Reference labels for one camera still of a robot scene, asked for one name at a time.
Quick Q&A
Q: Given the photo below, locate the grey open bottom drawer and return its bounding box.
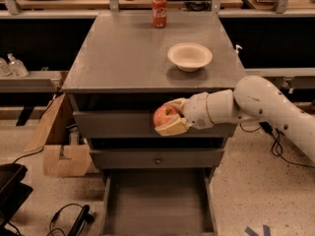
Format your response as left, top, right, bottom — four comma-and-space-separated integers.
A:
100, 168, 218, 236

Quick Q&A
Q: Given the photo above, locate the white bowl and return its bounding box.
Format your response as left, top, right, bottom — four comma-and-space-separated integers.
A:
167, 43, 213, 72

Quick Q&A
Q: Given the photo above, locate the clear sanitizer bottle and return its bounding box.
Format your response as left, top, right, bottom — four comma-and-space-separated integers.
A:
8, 53, 29, 78

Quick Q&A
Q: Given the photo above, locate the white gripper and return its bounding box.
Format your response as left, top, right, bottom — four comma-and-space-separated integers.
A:
155, 92, 211, 137

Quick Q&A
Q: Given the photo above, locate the red apple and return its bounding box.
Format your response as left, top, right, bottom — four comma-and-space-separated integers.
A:
154, 105, 178, 127

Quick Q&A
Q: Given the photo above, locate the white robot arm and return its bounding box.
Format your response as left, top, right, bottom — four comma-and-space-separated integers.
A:
154, 76, 315, 162

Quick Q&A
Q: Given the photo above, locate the clear plastic bottle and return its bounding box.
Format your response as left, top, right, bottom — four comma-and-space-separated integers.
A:
0, 58, 11, 77

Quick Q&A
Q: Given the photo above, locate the small white pump bottle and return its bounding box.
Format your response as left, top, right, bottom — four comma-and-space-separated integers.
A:
235, 44, 243, 54

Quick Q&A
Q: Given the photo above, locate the brown cardboard box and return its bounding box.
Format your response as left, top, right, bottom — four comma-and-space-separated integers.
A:
24, 93, 93, 177

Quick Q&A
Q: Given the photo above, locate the grey top drawer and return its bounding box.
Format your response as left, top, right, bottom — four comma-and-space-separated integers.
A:
73, 110, 236, 139

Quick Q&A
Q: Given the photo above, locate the grey middle drawer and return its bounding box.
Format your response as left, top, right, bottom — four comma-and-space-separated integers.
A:
91, 148, 224, 169

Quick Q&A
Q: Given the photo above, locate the black chair base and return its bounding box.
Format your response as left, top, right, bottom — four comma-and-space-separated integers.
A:
0, 163, 32, 236

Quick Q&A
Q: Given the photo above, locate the red cola can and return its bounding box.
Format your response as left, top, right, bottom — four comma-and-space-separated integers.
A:
152, 0, 167, 29

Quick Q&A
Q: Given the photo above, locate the grey drawer cabinet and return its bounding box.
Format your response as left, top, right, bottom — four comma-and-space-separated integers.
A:
61, 10, 254, 236

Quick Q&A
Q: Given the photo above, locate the black floor cable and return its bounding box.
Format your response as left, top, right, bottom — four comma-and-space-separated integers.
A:
238, 121, 315, 169

